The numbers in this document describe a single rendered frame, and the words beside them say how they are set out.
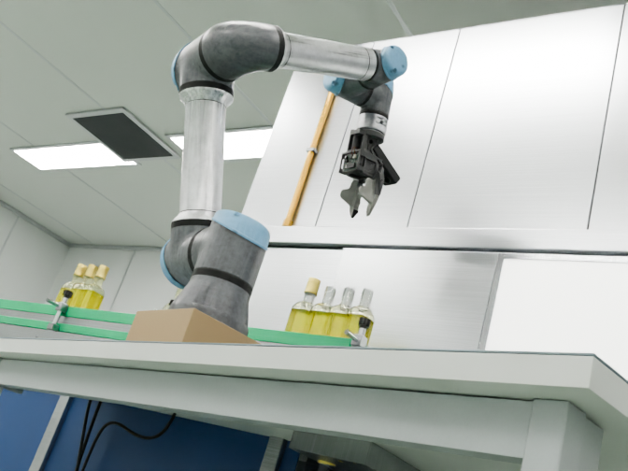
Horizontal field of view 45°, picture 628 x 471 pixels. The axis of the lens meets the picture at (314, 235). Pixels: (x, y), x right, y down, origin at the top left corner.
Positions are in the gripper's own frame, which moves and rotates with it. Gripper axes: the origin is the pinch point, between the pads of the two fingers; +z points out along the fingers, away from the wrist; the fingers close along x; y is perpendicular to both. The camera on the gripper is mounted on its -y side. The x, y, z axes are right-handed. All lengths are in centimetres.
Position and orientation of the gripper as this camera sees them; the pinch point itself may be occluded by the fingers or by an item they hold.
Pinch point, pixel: (363, 212)
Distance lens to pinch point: 185.8
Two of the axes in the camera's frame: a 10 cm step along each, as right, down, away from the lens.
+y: -7.7, -2.9, -5.7
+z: -1.9, 9.6, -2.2
